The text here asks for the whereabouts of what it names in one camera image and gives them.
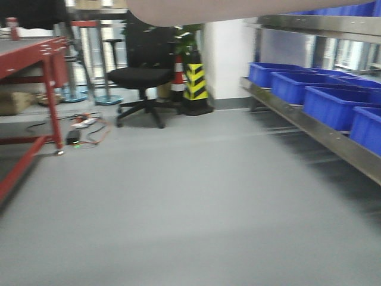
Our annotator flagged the yellow black striped post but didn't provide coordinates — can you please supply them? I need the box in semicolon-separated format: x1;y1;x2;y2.
182;49;214;116

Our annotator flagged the orange floor cable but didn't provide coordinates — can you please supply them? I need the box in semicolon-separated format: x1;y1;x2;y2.
71;112;113;148

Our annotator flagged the black power adapter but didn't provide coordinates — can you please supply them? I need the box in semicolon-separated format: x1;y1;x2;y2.
65;129;81;145

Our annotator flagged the stainless steel shelf rack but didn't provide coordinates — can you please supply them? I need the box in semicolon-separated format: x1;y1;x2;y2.
240;15;380;184

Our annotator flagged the red white traffic cone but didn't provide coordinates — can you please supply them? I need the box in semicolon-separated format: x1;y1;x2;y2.
171;55;185;102

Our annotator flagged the blue base stanchion post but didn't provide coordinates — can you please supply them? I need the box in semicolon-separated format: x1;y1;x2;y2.
71;19;123;105

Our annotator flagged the green plant garland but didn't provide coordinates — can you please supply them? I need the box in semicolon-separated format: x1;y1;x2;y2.
174;24;203;57

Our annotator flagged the red metal workbench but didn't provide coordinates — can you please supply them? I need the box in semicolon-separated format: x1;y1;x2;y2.
1;36;68;204

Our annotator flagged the white power strip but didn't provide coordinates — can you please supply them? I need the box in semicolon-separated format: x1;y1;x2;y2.
72;118;97;129

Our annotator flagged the blue bin nearest on shelf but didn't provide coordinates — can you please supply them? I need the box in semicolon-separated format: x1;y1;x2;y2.
349;107;380;156

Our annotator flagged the black office chair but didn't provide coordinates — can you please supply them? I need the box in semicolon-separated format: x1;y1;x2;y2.
108;11;177;129

